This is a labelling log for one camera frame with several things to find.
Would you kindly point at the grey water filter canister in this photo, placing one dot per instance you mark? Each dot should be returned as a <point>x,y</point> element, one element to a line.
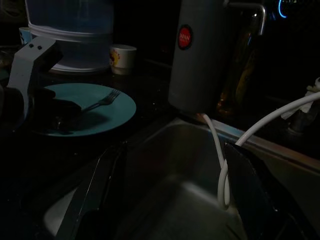
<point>197,75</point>

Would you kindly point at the green capped oil bottle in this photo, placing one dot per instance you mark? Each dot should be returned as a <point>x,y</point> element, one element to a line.
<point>240,82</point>

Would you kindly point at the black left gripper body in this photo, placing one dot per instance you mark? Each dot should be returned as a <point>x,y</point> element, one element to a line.
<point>41,98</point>

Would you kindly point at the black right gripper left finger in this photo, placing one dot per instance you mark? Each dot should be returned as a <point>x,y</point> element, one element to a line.
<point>100,190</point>

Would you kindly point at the teal plate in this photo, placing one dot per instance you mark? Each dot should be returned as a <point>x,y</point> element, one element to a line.
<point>107,117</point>

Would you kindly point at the stainless steel sink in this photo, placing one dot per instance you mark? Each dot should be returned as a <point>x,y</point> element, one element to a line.
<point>175,150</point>

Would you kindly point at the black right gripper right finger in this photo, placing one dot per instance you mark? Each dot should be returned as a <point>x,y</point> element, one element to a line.
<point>250,195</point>

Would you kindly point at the large translucent water container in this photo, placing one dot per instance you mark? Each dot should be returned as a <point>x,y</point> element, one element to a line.
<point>72,37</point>

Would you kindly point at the light blue cup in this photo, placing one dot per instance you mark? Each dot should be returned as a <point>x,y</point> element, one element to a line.
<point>25,36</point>

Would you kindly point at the metal fork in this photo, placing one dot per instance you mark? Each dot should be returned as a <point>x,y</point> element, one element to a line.
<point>102,101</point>

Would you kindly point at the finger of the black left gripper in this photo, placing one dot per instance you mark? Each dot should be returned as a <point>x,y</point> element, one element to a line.
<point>60,125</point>
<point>67,107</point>

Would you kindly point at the white floral cup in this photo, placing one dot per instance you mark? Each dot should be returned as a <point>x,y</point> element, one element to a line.
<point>122,60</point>

